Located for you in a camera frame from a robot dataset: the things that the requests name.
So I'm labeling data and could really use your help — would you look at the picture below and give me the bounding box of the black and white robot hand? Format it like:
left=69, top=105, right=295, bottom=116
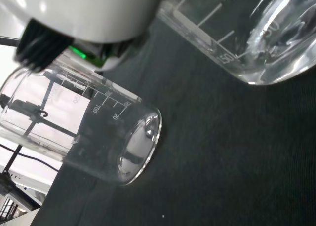
left=0, top=0, right=168, bottom=73

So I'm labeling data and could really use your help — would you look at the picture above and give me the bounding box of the black tripod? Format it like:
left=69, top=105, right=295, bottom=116
left=0, top=36, right=79, bottom=177

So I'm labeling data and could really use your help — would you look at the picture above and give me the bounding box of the black cloth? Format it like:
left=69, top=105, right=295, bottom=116
left=31, top=3, right=316, bottom=226

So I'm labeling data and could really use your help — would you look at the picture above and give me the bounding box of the thin black cable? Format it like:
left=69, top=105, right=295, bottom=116
left=0, top=143, right=61, bottom=174

